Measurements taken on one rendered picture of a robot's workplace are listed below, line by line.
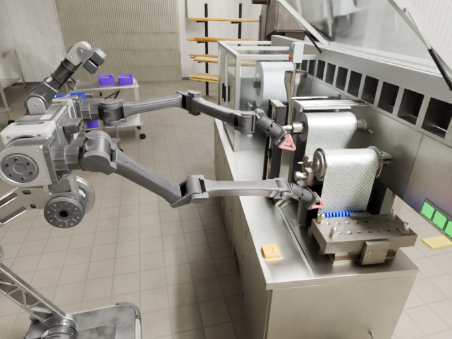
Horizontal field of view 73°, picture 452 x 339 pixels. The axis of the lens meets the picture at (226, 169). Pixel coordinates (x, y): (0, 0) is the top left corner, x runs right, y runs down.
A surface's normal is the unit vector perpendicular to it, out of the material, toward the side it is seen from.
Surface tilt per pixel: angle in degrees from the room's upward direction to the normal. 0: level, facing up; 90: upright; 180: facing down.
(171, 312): 0
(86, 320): 0
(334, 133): 92
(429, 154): 90
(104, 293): 0
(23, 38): 90
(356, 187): 90
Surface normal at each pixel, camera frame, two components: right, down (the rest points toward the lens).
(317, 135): 0.13, 0.48
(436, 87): -0.99, 0.04
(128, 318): 0.01, -0.89
